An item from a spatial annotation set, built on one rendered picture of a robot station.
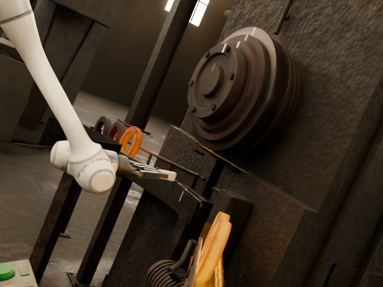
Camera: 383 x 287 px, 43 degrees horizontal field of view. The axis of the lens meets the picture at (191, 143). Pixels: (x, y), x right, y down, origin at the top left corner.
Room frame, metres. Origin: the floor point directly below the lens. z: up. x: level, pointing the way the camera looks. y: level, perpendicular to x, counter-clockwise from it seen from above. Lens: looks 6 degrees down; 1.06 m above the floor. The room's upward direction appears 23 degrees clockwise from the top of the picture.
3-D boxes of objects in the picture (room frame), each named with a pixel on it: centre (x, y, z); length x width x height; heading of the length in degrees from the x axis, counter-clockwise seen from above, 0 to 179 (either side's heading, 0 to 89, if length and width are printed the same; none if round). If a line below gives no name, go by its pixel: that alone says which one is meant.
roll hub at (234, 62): (1.73, 0.01, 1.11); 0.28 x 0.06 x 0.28; 32
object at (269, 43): (1.78, -0.07, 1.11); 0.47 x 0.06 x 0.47; 32
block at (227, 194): (1.59, -0.21, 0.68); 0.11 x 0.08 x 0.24; 122
